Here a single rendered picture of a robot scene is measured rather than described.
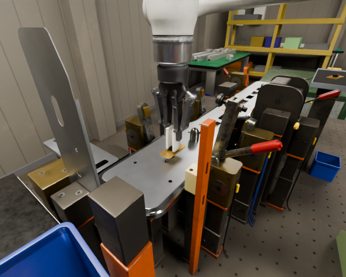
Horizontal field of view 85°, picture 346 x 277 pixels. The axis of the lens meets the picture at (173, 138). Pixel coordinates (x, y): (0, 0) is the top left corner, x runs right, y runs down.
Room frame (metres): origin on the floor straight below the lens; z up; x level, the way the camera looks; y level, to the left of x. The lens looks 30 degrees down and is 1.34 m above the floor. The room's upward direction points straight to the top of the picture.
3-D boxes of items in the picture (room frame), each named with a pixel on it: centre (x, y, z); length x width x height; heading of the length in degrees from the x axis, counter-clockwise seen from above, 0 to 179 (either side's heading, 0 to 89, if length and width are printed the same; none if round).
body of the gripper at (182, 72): (0.47, 0.00, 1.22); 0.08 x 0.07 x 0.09; 53
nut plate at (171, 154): (0.47, 0.00, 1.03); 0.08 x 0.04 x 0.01; 143
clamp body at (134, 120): (0.65, 0.14, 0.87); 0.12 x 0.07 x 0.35; 53
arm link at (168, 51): (0.47, 0.00, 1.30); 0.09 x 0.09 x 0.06
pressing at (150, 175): (0.86, -0.29, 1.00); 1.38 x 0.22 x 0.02; 143
